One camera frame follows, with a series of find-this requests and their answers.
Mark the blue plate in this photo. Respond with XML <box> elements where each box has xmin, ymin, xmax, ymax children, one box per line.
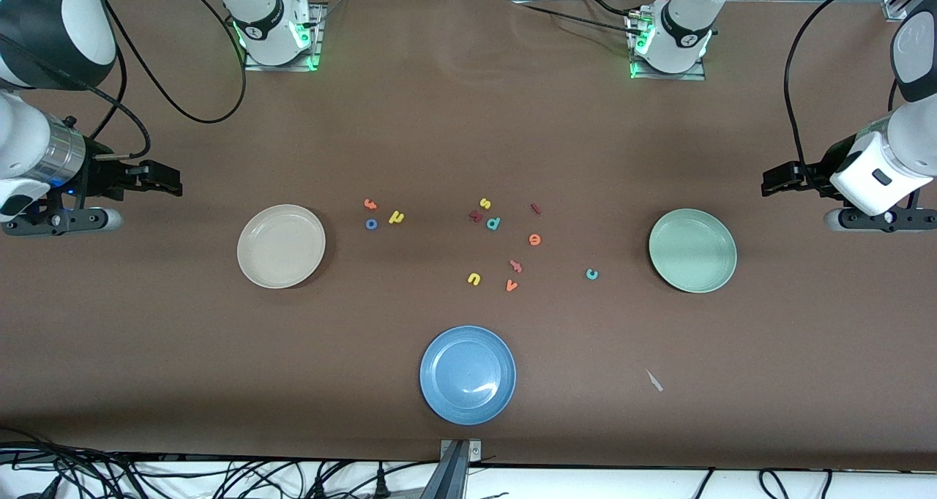
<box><xmin>419</xmin><ymin>326</ymin><xmax>518</xmax><ymax>426</ymax></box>

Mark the brown table cover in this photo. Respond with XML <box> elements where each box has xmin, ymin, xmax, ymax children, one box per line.
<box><xmin>0</xmin><ymin>0</ymin><xmax>937</xmax><ymax>472</ymax></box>

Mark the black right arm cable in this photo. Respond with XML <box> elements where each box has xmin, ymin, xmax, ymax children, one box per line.
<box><xmin>0</xmin><ymin>0</ymin><xmax>248</xmax><ymax>160</ymax></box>

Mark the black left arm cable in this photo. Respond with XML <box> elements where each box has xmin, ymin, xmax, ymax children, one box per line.
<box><xmin>783</xmin><ymin>0</ymin><xmax>905</xmax><ymax>185</ymax></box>

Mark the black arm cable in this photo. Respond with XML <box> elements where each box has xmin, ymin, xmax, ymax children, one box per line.
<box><xmin>0</xmin><ymin>0</ymin><xmax>248</xmax><ymax>160</ymax></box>
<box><xmin>783</xmin><ymin>0</ymin><xmax>905</xmax><ymax>185</ymax></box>

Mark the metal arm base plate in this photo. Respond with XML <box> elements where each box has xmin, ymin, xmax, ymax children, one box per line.
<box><xmin>627</xmin><ymin>12</ymin><xmax>707</xmax><ymax>82</ymax></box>
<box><xmin>244</xmin><ymin>3</ymin><xmax>326</xmax><ymax>72</ymax></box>

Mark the tangled black floor cable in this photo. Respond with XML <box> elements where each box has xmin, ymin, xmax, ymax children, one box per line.
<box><xmin>0</xmin><ymin>426</ymin><xmax>147</xmax><ymax>499</ymax></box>

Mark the beige plate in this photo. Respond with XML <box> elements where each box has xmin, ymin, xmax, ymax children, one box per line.
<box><xmin>236</xmin><ymin>204</ymin><xmax>327</xmax><ymax>290</ymax></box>

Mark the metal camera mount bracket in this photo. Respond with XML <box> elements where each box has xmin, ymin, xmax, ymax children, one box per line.
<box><xmin>421</xmin><ymin>438</ymin><xmax>482</xmax><ymax>499</ymax></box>

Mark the green plate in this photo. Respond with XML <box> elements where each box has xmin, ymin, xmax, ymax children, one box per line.
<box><xmin>648</xmin><ymin>208</ymin><xmax>739</xmax><ymax>294</ymax></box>

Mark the black base cable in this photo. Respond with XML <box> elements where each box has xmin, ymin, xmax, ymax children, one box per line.
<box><xmin>512</xmin><ymin>0</ymin><xmax>645</xmax><ymax>35</ymax></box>

